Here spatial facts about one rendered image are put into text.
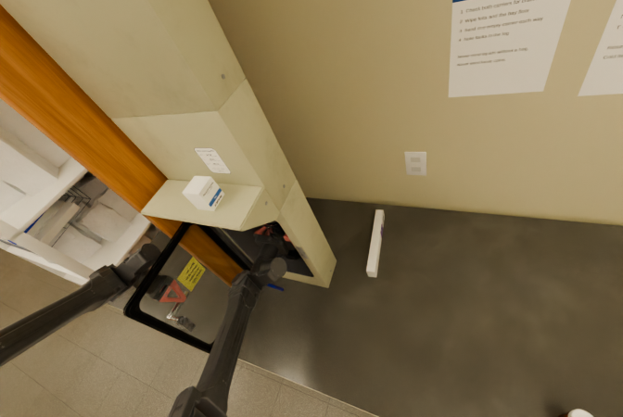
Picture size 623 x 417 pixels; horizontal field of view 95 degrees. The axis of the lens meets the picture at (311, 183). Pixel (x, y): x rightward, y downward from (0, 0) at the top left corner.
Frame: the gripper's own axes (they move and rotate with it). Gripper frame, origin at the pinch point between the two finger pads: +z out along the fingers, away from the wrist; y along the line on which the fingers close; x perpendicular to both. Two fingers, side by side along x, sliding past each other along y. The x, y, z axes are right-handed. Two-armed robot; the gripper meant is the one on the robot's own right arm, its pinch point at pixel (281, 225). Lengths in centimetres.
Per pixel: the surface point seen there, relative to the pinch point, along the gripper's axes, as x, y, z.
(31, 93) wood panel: -64, 22, -17
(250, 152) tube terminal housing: -41.8, -14.8, -10.4
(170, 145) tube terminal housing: -45.4, 5.0, -11.6
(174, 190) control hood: -33.4, 11.4, -14.5
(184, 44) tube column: -64, -15, -12
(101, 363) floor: 118, 181, -62
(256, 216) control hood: -30.3, -14.3, -18.1
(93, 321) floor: 116, 220, -40
